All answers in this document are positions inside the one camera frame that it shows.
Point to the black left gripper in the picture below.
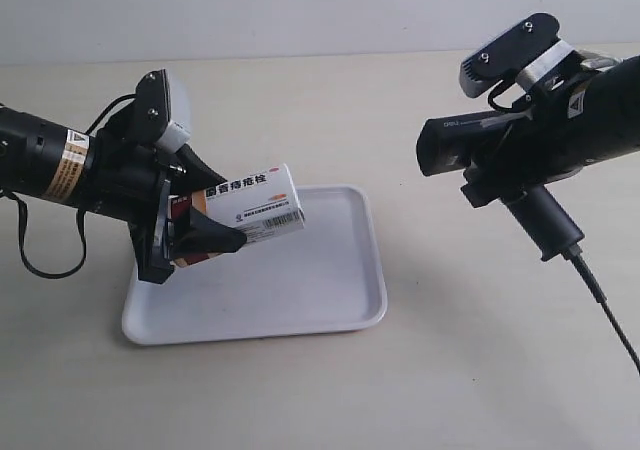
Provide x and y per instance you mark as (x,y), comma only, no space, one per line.
(134,171)

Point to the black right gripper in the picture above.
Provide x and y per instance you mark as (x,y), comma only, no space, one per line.
(501,150)

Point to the black handheld barcode scanner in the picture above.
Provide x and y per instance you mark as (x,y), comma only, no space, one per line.
(535,209)

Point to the white red medicine box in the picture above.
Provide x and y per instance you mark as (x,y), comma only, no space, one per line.
(263,205)

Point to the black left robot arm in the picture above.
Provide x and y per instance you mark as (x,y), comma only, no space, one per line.
(48,161)

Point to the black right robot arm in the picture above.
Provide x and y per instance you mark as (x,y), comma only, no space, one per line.
(594,119)

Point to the white plastic tray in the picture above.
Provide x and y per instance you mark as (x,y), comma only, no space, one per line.
(325,278)

